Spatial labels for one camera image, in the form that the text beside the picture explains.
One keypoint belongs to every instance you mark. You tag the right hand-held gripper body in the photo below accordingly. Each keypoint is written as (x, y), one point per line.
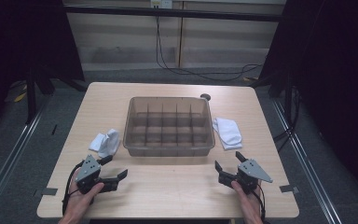
(251, 171)

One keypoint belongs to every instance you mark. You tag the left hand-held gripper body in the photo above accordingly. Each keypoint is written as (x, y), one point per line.
(88, 169)

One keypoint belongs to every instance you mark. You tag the white sock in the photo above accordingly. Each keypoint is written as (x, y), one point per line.
(228, 133)
(108, 144)

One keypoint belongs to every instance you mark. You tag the translucent brown divided storage box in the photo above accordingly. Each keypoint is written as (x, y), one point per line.
(167, 130)

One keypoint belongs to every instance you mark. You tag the person's right hand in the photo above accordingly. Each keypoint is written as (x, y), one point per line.
(250, 203)

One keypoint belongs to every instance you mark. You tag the person's left hand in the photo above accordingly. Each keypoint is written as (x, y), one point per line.
(79, 202)

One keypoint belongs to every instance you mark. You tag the grey tape piece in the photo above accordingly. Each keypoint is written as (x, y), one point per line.
(288, 188)
(49, 191)

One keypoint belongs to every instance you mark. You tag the black round table grommet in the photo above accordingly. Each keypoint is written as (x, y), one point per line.
(205, 96)

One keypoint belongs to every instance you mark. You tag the black metal stand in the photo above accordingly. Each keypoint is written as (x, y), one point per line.
(288, 96)
(31, 99)

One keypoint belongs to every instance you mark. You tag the yellow floor tape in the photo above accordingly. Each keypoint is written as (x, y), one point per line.
(250, 79)
(20, 97)

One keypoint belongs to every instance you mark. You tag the black curtain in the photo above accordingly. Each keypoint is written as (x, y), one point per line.
(12, 37)
(338, 77)

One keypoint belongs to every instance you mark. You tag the black horizontal bar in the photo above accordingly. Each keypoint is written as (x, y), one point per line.
(121, 11)

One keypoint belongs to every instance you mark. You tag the metal floor rail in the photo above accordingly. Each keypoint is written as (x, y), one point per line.
(311, 174)
(11, 158)

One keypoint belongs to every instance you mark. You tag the white wall socket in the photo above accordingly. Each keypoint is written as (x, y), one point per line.
(161, 3)

